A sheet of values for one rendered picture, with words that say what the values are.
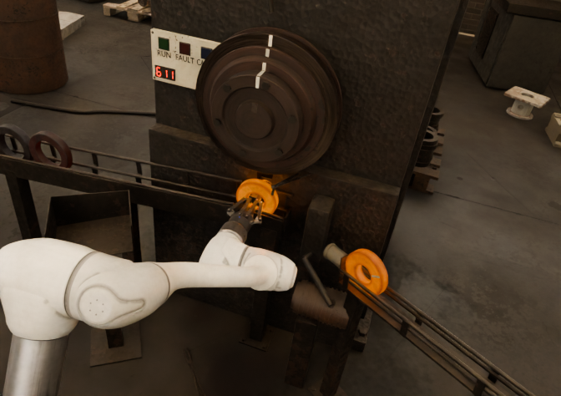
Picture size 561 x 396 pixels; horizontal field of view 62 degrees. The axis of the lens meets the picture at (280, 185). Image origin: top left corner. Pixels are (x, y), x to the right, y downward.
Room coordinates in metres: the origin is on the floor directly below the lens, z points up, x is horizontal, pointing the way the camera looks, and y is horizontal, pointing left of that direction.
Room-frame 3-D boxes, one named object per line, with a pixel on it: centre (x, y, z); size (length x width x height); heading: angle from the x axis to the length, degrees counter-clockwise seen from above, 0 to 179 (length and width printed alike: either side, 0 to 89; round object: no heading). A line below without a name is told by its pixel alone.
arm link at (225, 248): (1.02, 0.14, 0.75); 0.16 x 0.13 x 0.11; 167
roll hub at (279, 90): (1.26, 0.10, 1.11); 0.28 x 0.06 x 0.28; 77
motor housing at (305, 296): (1.15, -0.21, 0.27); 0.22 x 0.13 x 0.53; 77
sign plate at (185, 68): (1.54, 0.38, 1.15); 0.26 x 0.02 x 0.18; 77
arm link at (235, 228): (1.13, 0.13, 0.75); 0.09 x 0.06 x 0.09; 77
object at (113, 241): (1.19, 0.63, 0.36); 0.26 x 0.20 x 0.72; 112
